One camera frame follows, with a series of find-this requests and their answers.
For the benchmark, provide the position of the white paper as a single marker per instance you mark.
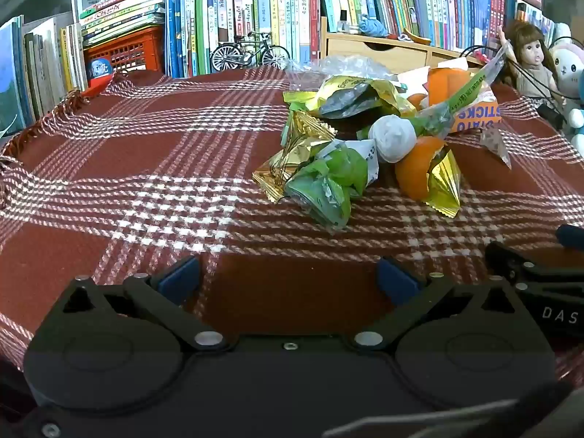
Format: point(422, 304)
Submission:
point(410, 80)

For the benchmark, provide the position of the stack of flat picture books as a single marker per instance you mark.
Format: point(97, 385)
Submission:
point(123, 13)

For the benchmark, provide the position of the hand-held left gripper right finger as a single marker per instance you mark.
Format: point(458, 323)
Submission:
point(397, 279)

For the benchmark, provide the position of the wooden drawer box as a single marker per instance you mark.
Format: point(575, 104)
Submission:
point(378, 52)

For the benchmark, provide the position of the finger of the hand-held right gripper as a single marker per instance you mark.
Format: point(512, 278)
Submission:
point(506, 260)
point(571, 236)

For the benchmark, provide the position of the brown haired doll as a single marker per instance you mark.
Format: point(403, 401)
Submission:
point(531, 50)

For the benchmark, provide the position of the gold foil wrapper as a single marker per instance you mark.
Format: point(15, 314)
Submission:
point(445, 182)
point(310, 125)
point(283, 169)

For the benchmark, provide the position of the red white plaid blanket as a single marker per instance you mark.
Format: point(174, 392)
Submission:
point(137, 169)

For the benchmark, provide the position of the blue knitted toy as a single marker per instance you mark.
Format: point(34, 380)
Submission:
point(372, 27)

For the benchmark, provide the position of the red blue round container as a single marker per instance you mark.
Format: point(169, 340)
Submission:
point(98, 72)

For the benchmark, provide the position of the row of upright colourful books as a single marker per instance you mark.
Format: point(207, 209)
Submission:
point(273, 9)

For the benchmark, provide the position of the white pink plush toy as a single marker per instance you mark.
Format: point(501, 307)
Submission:
point(570, 68)

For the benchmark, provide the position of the large orange peel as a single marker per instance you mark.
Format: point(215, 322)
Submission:
point(410, 173)

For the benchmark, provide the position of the small clear wrapper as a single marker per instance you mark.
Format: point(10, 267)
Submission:
point(496, 146)

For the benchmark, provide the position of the orange potato sticks packet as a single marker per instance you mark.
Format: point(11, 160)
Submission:
point(458, 93)

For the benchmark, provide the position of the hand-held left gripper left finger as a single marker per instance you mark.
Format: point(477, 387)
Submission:
point(180, 278)

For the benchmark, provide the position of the white tissue ball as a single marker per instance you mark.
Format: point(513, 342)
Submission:
point(392, 139)

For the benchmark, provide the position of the white green wrapper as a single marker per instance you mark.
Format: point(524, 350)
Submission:
point(360, 159)

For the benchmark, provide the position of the yellow green snack packet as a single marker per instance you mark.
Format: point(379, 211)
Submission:
point(346, 87)

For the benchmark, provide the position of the row of thin pale books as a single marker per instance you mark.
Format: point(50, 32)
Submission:
point(45, 64)

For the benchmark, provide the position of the clear plastic bag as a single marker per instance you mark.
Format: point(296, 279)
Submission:
point(346, 66)

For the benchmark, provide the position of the small glass bottle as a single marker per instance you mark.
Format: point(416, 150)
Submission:
point(343, 22)

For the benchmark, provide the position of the red plastic crate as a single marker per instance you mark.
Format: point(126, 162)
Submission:
point(132, 50)

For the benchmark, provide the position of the orange snack stick packet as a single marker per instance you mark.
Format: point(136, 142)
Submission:
point(474, 118)

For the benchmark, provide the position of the large blue book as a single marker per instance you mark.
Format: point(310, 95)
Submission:
point(10, 82)

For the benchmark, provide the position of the miniature black bicycle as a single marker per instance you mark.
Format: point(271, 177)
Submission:
point(240, 47)

